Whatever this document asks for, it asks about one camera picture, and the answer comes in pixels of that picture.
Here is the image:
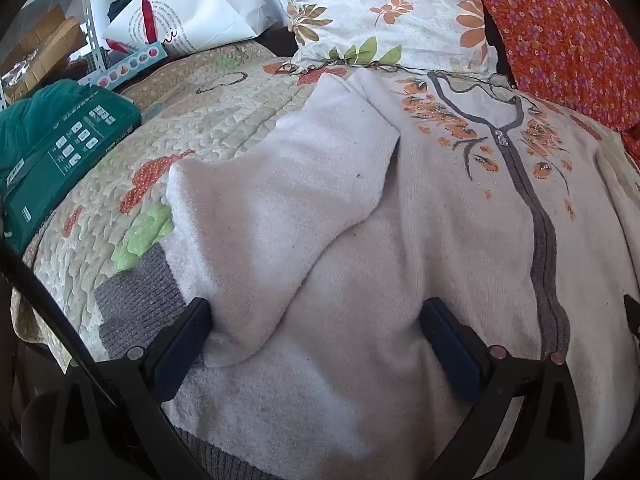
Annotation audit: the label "orange floral cloth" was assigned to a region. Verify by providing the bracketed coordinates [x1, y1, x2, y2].
[475, 0, 640, 163]

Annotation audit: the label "dark cloth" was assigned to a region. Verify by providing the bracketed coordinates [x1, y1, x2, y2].
[109, 0, 147, 23]

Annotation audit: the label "metal slotted rack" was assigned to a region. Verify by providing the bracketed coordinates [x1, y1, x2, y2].
[79, 0, 110, 80]

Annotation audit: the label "white cardigan with grey trim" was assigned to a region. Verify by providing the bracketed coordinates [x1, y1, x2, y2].
[95, 67, 632, 480]

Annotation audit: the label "light blue box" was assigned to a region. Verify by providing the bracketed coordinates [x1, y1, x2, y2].
[77, 42, 168, 92]

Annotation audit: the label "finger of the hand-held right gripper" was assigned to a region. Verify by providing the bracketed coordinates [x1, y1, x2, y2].
[623, 294, 640, 335]

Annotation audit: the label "green package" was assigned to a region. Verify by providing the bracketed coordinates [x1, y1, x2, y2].
[0, 80, 143, 253]

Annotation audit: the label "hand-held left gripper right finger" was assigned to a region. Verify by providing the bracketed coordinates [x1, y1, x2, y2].
[419, 297, 587, 480]

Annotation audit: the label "heart patterned quilt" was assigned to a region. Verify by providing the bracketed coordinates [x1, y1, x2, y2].
[10, 42, 640, 376]

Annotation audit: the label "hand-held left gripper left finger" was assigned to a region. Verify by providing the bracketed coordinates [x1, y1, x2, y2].
[50, 297, 216, 480]

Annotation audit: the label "cardboard boxes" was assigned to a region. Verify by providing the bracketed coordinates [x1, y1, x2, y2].
[0, 2, 87, 106]

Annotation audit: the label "white paper bag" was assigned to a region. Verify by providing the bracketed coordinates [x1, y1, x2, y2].
[102, 0, 296, 58]

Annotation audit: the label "floral pillow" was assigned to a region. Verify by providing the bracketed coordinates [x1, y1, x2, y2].
[270, 0, 496, 80]

